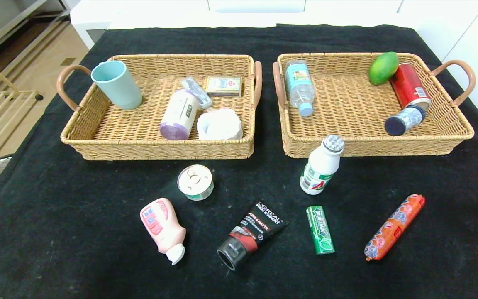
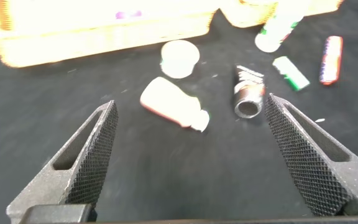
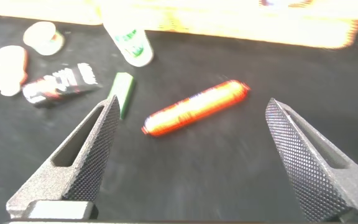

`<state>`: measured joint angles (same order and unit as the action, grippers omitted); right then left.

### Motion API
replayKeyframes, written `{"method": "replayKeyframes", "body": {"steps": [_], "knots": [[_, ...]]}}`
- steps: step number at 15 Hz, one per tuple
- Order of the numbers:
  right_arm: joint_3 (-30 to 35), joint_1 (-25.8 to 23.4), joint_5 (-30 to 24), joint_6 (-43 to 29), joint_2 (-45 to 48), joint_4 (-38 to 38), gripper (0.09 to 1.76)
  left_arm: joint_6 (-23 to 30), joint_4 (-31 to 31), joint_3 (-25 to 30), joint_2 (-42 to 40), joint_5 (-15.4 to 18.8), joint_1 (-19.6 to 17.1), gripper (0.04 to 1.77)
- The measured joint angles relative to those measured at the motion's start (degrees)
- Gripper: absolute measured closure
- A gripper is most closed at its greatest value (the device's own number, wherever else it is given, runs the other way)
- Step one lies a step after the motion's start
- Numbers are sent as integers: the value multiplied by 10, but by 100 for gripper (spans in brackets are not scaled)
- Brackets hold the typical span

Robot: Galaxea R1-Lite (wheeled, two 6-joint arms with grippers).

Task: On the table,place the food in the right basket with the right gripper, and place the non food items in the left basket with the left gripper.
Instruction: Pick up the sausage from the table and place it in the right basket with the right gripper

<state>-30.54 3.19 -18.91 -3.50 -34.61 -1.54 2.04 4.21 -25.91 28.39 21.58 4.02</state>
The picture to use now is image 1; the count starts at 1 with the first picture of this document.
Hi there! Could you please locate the white milk drink bottle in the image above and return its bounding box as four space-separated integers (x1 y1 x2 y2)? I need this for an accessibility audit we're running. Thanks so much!
300 134 344 195

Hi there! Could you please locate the pink bottle with white cap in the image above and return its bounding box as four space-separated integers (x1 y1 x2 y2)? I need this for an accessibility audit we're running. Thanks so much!
140 198 187 265

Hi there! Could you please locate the green chewing gum pack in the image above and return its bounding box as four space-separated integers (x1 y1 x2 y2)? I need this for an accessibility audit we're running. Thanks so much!
306 206 336 255

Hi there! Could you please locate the orange sausage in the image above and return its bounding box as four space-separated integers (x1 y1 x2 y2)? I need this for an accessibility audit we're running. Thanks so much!
364 194 426 262

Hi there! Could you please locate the wicker basket with food items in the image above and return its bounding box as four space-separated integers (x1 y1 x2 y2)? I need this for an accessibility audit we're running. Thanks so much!
273 52 476 159

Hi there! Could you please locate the wicker basket with teal cup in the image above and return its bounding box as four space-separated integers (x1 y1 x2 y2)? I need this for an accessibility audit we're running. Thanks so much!
56 54 263 161

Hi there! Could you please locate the white tape roll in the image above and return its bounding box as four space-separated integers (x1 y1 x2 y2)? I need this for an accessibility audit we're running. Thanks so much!
197 108 244 140

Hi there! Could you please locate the tin can with green label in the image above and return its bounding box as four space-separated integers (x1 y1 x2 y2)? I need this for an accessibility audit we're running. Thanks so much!
177 164 215 201

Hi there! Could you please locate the small printed card box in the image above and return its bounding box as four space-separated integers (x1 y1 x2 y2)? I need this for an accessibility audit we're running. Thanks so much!
205 76 243 97

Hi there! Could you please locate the clear plastic wrapped pack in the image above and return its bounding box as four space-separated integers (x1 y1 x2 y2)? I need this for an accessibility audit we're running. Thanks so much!
180 77 213 110

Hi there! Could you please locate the black cosmetic tube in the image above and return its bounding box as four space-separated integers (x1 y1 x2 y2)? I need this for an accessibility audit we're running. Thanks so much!
217 201 289 271

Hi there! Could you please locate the water bottle with blue label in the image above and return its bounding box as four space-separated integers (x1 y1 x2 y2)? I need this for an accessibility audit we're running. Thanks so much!
285 60 316 117

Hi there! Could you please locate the teal plastic cup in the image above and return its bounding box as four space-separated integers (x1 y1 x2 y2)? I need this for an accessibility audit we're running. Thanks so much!
91 61 143 110

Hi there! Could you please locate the green mango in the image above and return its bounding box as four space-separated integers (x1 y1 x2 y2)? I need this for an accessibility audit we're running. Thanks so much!
368 51 400 86

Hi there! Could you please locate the jar with dark blue cap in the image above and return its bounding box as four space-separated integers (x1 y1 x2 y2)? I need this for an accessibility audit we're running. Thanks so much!
385 105 426 136

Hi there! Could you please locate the black table cloth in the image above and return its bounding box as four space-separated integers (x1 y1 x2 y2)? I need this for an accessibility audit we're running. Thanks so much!
0 24 478 299

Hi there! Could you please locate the red drink can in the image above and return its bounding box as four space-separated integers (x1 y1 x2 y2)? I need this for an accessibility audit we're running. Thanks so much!
389 63 432 112

